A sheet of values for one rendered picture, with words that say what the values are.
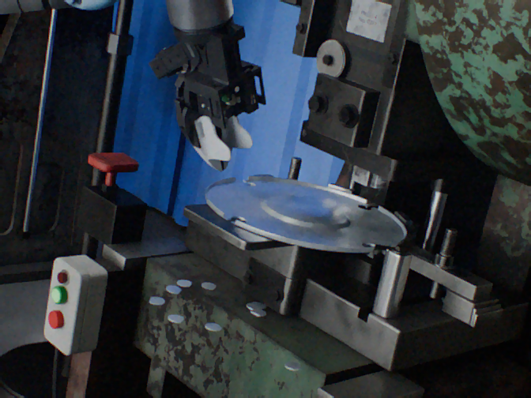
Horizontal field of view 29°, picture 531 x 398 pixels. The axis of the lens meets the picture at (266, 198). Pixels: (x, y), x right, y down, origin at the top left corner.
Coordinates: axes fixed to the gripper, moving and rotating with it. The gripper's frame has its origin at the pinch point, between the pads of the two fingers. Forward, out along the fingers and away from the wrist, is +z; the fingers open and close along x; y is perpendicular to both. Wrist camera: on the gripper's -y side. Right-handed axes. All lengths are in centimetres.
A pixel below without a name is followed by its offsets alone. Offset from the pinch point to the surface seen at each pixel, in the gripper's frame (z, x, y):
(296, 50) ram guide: -3.7, 23.1, -7.2
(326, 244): 12.5, 6.5, 11.7
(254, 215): 11.6, 4.8, 0.0
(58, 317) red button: 27.1, -16.6, -22.9
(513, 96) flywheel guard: -18.7, 5.6, 40.7
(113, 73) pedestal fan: 29, 39, -82
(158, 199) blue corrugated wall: 137, 106, -178
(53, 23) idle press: 41, 63, -144
